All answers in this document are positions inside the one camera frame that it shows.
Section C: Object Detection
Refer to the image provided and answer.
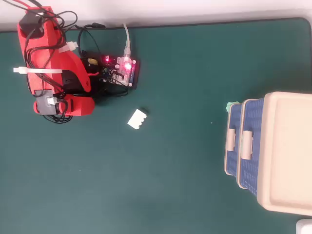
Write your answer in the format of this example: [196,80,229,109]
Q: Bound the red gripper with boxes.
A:
[58,95,96,117]

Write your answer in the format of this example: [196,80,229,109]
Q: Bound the white cube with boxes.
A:
[127,106,150,130]

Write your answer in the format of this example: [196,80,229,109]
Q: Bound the blue wicker-pattern drawer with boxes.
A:
[223,103,242,176]

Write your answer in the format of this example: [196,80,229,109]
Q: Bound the motor controller circuit board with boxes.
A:
[81,50,141,90]

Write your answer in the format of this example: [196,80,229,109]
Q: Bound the white zip tie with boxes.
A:
[58,41,79,53]
[13,67,63,75]

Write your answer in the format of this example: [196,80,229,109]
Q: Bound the green table mat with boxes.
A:
[0,17,312,234]

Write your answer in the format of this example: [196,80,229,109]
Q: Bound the green tape piece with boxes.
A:
[225,101,239,113]

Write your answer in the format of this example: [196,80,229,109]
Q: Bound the white box corner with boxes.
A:
[295,218,312,234]

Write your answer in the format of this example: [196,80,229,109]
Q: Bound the black servo cable bundle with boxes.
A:
[0,0,130,124]

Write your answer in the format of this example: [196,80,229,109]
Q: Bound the white USB cable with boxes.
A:
[122,23,132,58]

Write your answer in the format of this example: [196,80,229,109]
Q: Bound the black power cable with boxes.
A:
[78,22,106,64]

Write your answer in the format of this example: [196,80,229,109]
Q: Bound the red wire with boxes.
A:
[4,0,34,10]

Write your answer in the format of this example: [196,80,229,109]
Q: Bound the blue drawer with taped handle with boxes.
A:
[236,97,266,197]

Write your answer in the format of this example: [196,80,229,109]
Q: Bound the beige plastic drawer cabinet frame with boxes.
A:
[223,91,312,217]

